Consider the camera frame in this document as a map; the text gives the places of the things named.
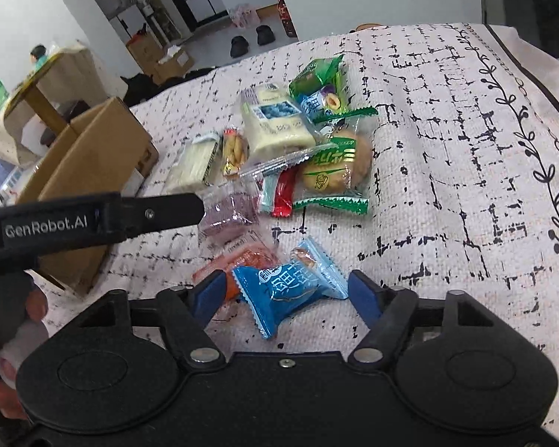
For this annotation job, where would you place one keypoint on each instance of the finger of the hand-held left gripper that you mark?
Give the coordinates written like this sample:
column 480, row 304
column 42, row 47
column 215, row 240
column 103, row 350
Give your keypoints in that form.
column 158, row 214

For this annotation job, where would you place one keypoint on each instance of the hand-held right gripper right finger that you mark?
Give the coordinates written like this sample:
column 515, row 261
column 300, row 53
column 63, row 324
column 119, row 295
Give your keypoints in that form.
column 365, row 295

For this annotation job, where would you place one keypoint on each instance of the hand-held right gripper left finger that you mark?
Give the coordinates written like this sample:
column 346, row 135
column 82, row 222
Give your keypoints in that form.
column 209, row 295

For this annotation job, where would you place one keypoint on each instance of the orange snack packet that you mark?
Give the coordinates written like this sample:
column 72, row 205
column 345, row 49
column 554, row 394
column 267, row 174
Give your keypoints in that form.
column 249, row 258

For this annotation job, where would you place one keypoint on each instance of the purple snack packet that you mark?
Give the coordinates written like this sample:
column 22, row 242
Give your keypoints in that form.
column 228, row 212

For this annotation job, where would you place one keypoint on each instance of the blue candy packet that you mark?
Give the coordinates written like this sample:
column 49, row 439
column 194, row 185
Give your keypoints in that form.
column 284, row 291

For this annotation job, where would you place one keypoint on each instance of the red snack stick packet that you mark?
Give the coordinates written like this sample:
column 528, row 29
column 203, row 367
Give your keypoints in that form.
column 285, row 195

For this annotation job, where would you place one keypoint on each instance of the white cake roll packet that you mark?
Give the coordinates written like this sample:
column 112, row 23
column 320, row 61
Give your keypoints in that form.
column 275, row 130

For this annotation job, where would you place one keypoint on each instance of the person's left hand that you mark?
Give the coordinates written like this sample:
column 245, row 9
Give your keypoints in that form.
column 35, row 307

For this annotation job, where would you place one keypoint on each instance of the white wafer packet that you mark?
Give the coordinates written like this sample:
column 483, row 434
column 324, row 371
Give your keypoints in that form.
column 193, row 163

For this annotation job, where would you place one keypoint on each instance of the small cookie packet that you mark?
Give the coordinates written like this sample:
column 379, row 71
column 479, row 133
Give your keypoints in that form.
column 235, row 151

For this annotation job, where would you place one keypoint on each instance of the round wooden table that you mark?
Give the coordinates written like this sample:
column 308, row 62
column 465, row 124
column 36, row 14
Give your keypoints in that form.
column 41, row 101

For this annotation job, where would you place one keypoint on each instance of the black cloth pile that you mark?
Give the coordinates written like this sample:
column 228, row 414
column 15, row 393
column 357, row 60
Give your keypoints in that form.
column 142, row 88

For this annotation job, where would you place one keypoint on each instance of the bread bun green-edged packet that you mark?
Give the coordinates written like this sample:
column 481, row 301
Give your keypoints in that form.
column 335, row 167

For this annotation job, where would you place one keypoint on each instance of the cardboard box with white contents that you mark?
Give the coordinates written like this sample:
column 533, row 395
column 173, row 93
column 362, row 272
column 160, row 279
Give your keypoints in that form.
column 174, row 65

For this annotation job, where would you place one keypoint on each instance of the brown cardboard floor box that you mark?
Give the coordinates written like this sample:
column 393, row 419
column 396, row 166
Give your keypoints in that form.
column 144, row 53

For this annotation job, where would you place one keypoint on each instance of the printed blanket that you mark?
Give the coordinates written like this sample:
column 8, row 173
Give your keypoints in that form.
column 447, row 149

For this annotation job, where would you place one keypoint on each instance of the small doll figure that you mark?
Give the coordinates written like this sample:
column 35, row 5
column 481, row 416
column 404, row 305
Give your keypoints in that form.
column 39, row 56

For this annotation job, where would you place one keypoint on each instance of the black shoe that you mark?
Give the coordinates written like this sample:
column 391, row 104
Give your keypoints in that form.
column 265, row 35
column 239, row 47

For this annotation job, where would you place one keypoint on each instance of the white cabinet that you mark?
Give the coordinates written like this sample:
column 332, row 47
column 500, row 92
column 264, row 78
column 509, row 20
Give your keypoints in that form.
column 128, row 21

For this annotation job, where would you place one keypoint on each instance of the blue plum snack packet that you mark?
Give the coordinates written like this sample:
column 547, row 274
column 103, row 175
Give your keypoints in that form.
column 323, row 102

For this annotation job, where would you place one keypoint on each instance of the green snack packet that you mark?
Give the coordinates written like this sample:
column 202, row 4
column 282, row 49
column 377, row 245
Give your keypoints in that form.
column 314, row 77

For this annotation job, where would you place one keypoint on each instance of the pink plastic bag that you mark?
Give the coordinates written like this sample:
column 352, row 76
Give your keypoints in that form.
column 243, row 16

